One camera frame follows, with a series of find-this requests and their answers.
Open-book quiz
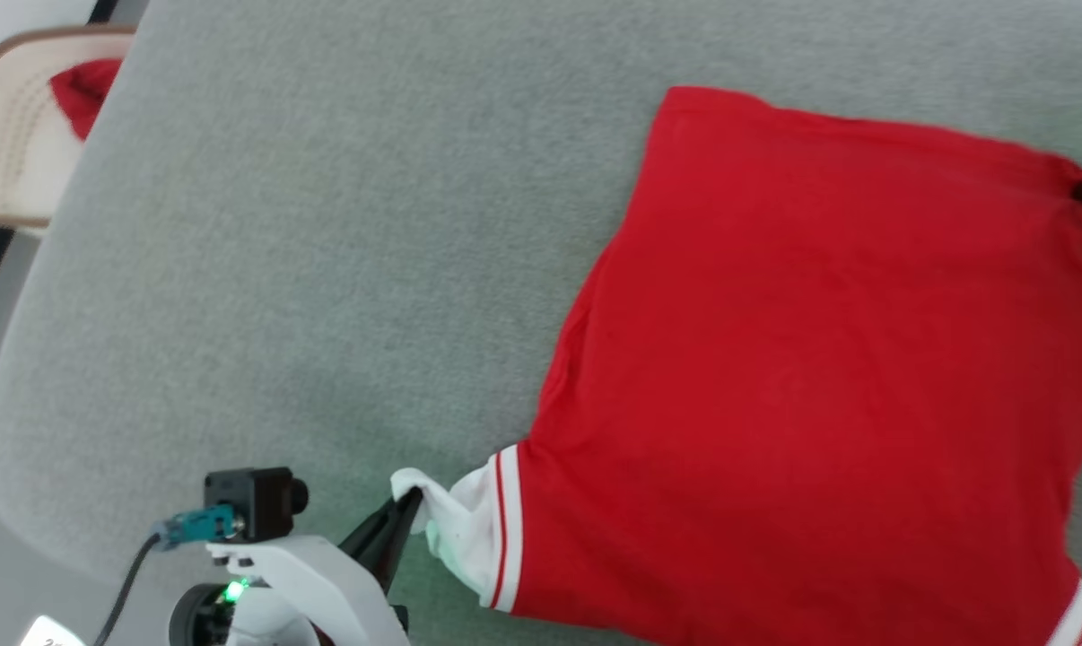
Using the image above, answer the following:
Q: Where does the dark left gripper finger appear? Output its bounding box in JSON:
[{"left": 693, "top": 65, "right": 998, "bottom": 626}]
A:
[
  {"left": 337, "top": 492, "right": 409, "bottom": 562},
  {"left": 366, "top": 489, "right": 425, "bottom": 595}
]

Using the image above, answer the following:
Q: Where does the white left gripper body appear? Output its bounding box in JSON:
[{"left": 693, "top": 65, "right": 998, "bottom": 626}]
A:
[{"left": 168, "top": 535, "right": 413, "bottom": 646}]

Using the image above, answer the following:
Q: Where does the red and white garment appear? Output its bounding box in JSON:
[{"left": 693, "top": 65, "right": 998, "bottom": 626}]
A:
[{"left": 389, "top": 84, "right": 1082, "bottom": 646}]

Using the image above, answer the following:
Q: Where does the red cloth in basket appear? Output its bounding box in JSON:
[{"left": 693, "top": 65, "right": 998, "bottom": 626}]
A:
[{"left": 47, "top": 57, "right": 126, "bottom": 144}]

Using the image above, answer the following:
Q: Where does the beige laundry basket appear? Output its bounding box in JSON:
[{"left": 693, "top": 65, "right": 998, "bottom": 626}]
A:
[{"left": 0, "top": 24, "right": 137, "bottom": 238}]

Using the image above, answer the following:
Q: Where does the black left cable teal plug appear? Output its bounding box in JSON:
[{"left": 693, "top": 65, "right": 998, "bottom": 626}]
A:
[{"left": 91, "top": 504, "right": 239, "bottom": 646}]

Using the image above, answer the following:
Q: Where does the white cable label tag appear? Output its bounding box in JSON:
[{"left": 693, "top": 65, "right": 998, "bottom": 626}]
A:
[{"left": 19, "top": 615, "right": 86, "bottom": 646}]

